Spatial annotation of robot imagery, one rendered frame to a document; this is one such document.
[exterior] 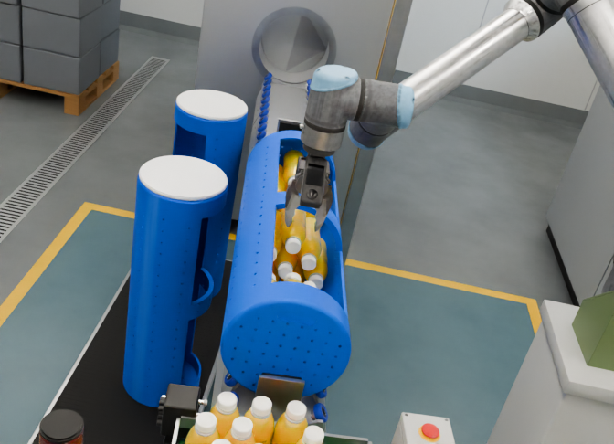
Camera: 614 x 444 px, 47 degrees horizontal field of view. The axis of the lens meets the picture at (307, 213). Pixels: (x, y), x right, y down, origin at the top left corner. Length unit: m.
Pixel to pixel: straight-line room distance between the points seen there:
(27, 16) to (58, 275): 2.05
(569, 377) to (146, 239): 1.29
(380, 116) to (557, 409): 0.83
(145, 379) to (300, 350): 1.15
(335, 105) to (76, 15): 3.56
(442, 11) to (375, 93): 5.13
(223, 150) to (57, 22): 2.40
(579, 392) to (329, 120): 0.86
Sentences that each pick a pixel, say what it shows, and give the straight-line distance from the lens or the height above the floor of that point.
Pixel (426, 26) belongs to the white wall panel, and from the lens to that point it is 6.61.
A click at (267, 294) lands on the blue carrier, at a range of 1.50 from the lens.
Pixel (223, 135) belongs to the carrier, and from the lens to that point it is 2.75.
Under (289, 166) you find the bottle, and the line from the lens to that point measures 2.14.
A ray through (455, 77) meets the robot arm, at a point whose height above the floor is 1.63.
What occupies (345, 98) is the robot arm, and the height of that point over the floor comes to 1.62.
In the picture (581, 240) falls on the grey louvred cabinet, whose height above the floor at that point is 0.32.
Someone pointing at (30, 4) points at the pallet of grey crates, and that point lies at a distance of 5.00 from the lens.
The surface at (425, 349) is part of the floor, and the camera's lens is 3.47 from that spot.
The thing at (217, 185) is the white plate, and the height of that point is 1.04.
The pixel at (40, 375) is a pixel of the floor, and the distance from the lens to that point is 3.05.
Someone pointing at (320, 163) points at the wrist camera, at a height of 1.46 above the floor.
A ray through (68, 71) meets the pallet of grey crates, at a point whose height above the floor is 0.30.
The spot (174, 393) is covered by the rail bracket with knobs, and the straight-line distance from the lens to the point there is 1.57.
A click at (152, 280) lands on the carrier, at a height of 0.71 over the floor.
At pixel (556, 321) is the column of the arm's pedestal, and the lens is 1.95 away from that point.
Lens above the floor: 2.12
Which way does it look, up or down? 30 degrees down
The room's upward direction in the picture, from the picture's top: 12 degrees clockwise
